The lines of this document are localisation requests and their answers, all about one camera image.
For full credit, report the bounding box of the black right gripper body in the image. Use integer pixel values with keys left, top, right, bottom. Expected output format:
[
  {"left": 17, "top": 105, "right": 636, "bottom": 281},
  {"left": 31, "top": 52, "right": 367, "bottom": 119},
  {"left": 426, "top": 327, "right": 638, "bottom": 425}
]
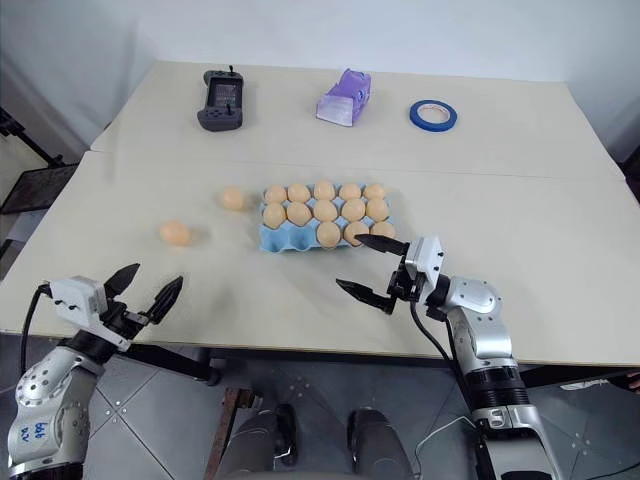
[{"left": 386, "top": 255, "right": 427, "bottom": 306}]

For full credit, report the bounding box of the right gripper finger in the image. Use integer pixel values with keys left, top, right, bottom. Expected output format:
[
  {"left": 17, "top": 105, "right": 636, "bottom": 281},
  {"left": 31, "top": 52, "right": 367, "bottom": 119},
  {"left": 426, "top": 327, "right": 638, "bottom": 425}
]
[
  {"left": 356, "top": 232, "right": 413, "bottom": 258},
  {"left": 335, "top": 278, "right": 397, "bottom": 316}
]

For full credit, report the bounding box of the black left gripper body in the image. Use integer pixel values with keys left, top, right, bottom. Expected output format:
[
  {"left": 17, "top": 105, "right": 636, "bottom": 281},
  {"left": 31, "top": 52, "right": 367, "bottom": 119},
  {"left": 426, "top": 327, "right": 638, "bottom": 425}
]
[{"left": 99, "top": 297, "right": 154, "bottom": 345}]

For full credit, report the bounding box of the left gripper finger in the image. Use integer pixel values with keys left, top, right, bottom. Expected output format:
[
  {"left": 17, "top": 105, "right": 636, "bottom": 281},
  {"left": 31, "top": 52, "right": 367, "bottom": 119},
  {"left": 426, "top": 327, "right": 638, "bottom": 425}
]
[
  {"left": 145, "top": 275, "right": 185, "bottom": 327},
  {"left": 103, "top": 262, "right": 142, "bottom": 303}
]

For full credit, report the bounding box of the blue egg carton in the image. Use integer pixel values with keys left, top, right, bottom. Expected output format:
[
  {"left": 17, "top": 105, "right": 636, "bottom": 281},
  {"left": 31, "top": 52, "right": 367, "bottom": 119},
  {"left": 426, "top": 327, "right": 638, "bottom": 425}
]
[{"left": 256, "top": 181, "right": 398, "bottom": 254}]

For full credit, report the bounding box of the black table leg bar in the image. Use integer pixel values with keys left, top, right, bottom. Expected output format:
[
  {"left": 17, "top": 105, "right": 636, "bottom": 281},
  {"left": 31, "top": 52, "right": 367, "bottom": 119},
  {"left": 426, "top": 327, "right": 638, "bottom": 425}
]
[{"left": 118, "top": 343, "right": 222, "bottom": 387}]

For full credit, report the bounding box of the black mesh tray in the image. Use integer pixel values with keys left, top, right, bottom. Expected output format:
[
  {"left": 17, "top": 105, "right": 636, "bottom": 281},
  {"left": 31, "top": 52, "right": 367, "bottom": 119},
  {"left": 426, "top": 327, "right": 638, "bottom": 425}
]
[{"left": 0, "top": 164, "right": 77, "bottom": 216}]

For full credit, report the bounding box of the blue tape roll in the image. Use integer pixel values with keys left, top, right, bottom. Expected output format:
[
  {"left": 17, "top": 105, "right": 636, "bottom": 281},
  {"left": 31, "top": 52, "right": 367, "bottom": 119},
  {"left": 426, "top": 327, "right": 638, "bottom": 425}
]
[{"left": 408, "top": 98, "right": 461, "bottom": 134}]

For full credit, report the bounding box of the rusty brown bar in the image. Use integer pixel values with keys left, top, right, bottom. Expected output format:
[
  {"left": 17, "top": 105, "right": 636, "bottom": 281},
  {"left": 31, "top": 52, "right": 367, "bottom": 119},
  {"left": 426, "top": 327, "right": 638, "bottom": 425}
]
[{"left": 203, "top": 387, "right": 252, "bottom": 480}]

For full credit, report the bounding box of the purple plastic object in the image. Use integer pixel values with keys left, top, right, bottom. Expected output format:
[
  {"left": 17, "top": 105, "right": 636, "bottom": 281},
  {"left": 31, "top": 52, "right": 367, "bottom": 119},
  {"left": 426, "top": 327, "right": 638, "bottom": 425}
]
[{"left": 314, "top": 68, "right": 373, "bottom": 128}]

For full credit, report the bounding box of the dark rounded shape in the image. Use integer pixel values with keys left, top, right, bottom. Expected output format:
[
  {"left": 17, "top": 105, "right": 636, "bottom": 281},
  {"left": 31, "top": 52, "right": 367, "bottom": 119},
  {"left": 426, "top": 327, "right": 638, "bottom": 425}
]
[
  {"left": 230, "top": 401, "right": 302, "bottom": 480},
  {"left": 346, "top": 406, "right": 417, "bottom": 480}
]

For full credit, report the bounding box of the black metal stand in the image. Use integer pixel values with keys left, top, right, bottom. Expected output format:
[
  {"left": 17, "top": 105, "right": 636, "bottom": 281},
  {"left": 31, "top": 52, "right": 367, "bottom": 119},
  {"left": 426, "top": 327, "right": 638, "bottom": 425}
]
[{"left": 0, "top": 106, "right": 67, "bottom": 168}]

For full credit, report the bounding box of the dark grey handheld controller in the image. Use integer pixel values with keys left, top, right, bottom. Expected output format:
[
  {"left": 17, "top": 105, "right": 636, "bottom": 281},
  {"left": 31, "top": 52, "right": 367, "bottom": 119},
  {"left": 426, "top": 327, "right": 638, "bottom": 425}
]
[{"left": 195, "top": 65, "right": 245, "bottom": 133}]

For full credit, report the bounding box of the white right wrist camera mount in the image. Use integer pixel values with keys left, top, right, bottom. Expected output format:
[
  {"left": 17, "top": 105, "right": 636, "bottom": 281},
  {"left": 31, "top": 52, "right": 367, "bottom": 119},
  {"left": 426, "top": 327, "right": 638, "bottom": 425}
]
[{"left": 402, "top": 235, "right": 445, "bottom": 282}]

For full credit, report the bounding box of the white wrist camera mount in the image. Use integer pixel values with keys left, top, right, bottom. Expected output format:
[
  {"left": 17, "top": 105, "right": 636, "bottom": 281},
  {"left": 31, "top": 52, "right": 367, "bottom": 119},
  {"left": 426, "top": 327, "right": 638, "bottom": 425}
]
[
  {"left": 48, "top": 275, "right": 132, "bottom": 349},
  {"left": 402, "top": 235, "right": 445, "bottom": 282}
]

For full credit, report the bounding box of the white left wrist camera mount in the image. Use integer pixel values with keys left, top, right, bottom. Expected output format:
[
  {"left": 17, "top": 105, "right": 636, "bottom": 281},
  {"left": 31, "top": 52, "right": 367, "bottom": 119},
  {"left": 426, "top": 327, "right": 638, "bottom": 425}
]
[{"left": 48, "top": 275, "right": 132, "bottom": 349}]

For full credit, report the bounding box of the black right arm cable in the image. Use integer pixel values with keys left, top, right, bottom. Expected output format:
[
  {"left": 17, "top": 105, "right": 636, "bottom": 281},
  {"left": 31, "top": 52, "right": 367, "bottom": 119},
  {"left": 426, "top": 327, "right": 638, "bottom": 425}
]
[{"left": 409, "top": 298, "right": 479, "bottom": 426}]

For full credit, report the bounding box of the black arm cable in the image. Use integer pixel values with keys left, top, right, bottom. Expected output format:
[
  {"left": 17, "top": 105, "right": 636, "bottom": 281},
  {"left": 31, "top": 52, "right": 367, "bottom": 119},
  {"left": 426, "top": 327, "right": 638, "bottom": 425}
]
[
  {"left": 20, "top": 282, "right": 55, "bottom": 374},
  {"left": 409, "top": 298, "right": 479, "bottom": 426}
]

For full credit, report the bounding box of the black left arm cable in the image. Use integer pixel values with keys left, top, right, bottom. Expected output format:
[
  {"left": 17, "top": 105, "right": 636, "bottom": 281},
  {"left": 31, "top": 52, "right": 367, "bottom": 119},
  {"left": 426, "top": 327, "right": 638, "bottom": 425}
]
[{"left": 20, "top": 282, "right": 55, "bottom": 374}]

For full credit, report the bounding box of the thin white floor cable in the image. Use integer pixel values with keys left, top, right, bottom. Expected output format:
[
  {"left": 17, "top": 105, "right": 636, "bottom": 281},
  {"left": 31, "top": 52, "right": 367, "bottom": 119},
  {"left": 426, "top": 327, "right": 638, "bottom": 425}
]
[{"left": 413, "top": 416, "right": 477, "bottom": 452}]

